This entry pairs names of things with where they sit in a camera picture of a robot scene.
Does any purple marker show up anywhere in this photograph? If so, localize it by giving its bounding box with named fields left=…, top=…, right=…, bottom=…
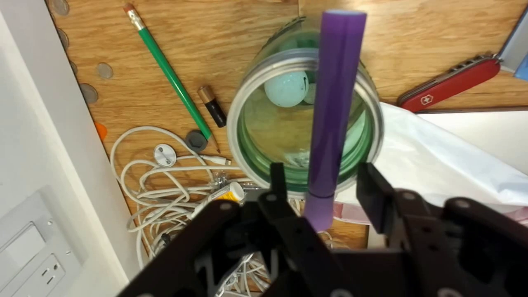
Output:
left=303, top=9, right=370, bottom=233

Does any small black round disc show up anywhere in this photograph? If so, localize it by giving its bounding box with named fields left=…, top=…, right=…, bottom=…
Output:
left=186, top=129, right=210, bottom=154

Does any green glass jar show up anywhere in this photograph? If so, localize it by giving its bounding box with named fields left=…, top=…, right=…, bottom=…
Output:
left=227, top=16, right=387, bottom=195

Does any white cable bundle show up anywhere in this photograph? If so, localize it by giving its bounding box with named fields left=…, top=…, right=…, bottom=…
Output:
left=108, top=126, right=278, bottom=297

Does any white paper sheet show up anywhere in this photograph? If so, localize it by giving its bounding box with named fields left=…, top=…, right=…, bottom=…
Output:
left=420, top=110, right=528, bottom=176

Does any white wall outlet plate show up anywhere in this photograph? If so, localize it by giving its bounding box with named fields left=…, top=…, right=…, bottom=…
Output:
left=0, top=189, right=85, bottom=297

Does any red pocket knife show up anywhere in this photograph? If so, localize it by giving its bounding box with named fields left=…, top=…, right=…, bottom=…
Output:
left=397, top=52, right=504, bottom=115

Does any green pencil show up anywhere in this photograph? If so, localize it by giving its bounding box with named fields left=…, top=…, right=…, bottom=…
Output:
left=121, top=2, right=215, bottom=143

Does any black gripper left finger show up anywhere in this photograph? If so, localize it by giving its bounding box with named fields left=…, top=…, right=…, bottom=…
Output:
left=118, top=162, right=354, bottom=297

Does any black marker pen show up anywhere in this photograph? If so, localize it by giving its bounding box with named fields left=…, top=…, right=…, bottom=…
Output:
left=197, top=85, right=228, bottom=129

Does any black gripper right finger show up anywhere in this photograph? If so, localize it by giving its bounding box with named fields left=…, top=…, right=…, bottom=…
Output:
left=357, top=162, right=528, bottom=297

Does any white ball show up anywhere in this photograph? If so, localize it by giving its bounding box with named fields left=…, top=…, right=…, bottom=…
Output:
left=263, top=70, right=311, bottom=108

